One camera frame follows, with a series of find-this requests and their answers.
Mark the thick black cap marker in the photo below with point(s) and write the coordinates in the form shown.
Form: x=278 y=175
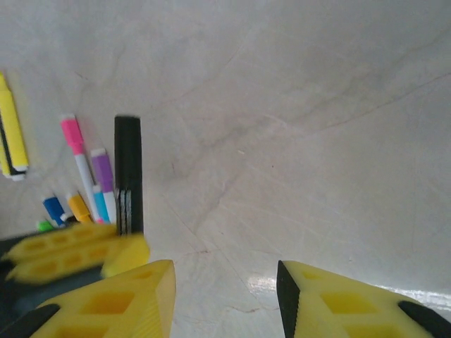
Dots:
x=128 y=158

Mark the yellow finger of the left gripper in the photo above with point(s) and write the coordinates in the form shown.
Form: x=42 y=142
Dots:
x=63 y=241
x=123 y=257

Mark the thin purple cap marker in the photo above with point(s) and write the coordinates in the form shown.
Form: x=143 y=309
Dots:
x=103 y=169

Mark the thin light blue cap marker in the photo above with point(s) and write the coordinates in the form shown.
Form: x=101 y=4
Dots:
x=101 y=207

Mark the thin orange cap marker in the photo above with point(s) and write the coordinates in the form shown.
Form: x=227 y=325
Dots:
x=79 y=207

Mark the thin pink cap marker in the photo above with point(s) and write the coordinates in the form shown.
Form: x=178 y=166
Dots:
x=72 y=134

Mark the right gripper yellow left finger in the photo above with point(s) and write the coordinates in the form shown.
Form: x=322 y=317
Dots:
x=116 y=306

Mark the thin green cap marker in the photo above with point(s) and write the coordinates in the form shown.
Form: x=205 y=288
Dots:
x=45 y=226

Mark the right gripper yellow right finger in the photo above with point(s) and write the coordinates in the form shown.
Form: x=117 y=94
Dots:
x=338 y=310

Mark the black and yellow marker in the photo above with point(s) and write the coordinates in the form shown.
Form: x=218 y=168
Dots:
x=17 y=141

